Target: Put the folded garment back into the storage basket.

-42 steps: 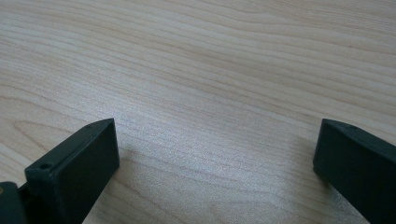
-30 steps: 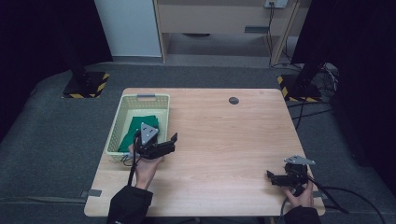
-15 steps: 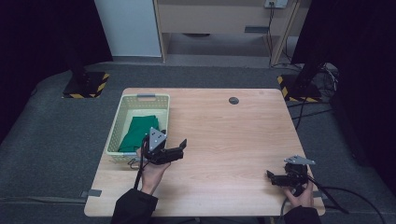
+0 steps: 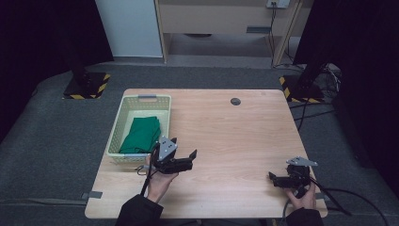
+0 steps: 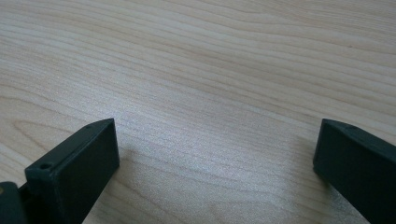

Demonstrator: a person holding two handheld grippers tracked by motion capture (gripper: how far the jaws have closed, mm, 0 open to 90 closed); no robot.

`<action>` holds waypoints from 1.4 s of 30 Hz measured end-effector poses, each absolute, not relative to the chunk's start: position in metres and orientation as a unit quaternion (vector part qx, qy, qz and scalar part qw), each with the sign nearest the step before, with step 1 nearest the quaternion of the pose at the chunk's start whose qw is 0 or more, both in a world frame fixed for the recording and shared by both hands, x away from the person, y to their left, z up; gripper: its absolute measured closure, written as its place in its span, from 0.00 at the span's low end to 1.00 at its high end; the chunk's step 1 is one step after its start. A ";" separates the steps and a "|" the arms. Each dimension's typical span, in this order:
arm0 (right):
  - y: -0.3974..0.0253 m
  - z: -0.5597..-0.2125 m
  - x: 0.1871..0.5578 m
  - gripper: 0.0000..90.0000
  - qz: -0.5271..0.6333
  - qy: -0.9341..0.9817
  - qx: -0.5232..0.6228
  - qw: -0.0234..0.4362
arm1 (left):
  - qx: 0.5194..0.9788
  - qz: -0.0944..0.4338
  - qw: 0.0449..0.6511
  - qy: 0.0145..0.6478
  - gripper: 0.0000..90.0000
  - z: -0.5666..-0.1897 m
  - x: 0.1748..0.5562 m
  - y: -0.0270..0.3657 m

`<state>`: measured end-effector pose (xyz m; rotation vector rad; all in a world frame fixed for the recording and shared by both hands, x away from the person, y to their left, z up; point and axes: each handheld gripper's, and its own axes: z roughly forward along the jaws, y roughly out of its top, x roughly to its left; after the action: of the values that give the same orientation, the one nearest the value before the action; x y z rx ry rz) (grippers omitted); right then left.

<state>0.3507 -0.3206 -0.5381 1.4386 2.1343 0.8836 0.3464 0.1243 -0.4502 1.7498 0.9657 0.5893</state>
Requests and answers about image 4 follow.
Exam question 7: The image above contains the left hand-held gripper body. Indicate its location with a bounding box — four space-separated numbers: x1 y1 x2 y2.
151 136 194 175

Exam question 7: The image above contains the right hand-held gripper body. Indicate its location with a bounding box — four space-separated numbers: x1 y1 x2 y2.
271 156 318 200

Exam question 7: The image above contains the green cloth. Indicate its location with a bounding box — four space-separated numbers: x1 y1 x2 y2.
118 116 162 155

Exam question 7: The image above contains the pale yellow plastic basket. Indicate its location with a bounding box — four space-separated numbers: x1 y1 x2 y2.
105 93 173 165

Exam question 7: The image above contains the person's left hand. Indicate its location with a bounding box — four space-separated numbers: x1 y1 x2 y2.
144 154 180 204

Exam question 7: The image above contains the person's right hand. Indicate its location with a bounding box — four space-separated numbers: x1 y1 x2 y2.
284 182 318 211

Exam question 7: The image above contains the black stand with striped base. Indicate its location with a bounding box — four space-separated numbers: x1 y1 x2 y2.
62 59 112 101
279 62 326 105

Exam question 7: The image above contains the white panel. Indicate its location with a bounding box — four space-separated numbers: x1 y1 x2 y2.
94 0 164 58

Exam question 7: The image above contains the black curtain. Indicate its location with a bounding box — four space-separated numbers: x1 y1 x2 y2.
293 0 399 200
0 0 115 146

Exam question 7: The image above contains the white power strip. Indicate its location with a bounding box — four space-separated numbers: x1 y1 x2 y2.
265 0 292 9

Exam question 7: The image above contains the left hand-held gripper cable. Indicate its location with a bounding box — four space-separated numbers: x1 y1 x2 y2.
135 147 158 198

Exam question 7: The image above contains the hand-held gripper cable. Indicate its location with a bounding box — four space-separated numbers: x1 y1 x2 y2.
135 147 158 198
309 176 391 226

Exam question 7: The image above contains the right hand-held gripper cable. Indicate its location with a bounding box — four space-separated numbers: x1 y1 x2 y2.
309 176 391 226

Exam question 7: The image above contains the black floor cable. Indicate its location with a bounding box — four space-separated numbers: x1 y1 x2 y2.
288 101 336 132

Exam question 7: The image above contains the tangle of cables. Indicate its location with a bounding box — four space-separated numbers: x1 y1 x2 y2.
319 63 343 97

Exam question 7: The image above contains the wooden desk frame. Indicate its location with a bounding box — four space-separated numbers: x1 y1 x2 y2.
153 0 314 68

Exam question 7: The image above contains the grey floor cable cover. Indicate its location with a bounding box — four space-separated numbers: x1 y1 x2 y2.
0 197 88 207

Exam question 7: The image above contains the black power strip cable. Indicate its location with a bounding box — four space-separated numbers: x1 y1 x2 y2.
268 5 280 68

